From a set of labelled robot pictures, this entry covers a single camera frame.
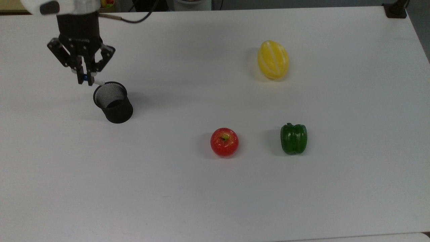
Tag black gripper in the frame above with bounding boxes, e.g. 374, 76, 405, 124
47, 13, 116, 86

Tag blue white marker pen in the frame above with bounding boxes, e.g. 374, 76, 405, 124
71, 69, 105, 85

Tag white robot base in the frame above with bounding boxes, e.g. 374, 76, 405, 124
173, 0, 212, 11

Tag black mesh pen cup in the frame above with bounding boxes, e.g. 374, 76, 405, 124
93, 81, 134, 124

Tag wooden board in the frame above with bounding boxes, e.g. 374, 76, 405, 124
0, 0, 29, 13

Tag red apple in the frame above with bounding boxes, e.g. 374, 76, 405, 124
210, 127, 239, 157

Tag yellow striped melon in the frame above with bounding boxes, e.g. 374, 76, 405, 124
257, 40, 290, 80

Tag green bell pepper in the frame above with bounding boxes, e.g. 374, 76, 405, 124
281, 123, 308, 155

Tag black stand base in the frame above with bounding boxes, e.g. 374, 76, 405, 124
383, 0, 410, 19

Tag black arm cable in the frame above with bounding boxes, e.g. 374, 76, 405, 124
99, 0, 160, 24

